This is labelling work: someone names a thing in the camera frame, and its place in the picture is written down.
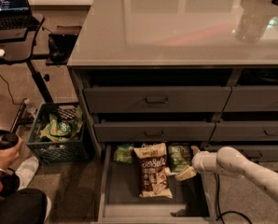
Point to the black side tray with device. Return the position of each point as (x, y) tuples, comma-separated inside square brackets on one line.
[(61, 43)]

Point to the open laptop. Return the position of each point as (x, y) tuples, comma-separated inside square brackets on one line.
[(16, 14)]

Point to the black rolling laptop stand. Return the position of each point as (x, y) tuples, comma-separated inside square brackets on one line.
[(17, 52)]

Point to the black VR controller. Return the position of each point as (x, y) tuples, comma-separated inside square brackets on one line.
[(8, 139)]

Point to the grey bottom right drawer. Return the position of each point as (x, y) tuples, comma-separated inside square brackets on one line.
[(258, 152)]

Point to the grey drawer cabinet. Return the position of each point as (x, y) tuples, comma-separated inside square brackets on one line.
[(187, 43)]

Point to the grey top left drawer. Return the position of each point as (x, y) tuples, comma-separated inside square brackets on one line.
[(156, 99)]

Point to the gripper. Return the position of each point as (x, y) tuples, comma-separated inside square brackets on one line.
[(200, 161)]

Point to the small green snack bag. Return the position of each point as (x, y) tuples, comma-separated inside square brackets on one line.
[(123, 153)]

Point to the grey drawer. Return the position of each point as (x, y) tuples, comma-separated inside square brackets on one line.
[(147, 131), (258, 152), (156, 99), (252, 99), (246, 131)]

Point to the white shoe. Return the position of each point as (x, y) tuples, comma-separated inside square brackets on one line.
[(26, 171)]

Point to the green jalapeno chip bag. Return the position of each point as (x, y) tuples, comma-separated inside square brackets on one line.
[(179, 156)]

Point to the grey middle right drawer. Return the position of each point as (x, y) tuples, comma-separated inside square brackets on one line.
[(246, 131)]

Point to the grey middle left drawer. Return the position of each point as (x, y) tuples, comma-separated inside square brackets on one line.
[(147, 131)]

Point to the person's hand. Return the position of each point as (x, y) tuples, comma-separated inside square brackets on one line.
[(8, 156)]

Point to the grey top right drawer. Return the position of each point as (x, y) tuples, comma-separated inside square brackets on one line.
[(252, 99)]

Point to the dark green plastic crate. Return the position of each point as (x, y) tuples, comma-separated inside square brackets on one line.
[(48, 153)]

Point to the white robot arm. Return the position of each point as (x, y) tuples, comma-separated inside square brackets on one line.
[(230, 161)]

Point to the green snack bags in crate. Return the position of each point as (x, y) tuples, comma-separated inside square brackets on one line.
[(63, 125)]

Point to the open bottom left drawer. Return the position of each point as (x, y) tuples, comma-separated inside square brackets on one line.
[(120, 202)]

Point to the brown sea salt chip bag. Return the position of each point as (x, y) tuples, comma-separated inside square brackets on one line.
[(153, 164)]

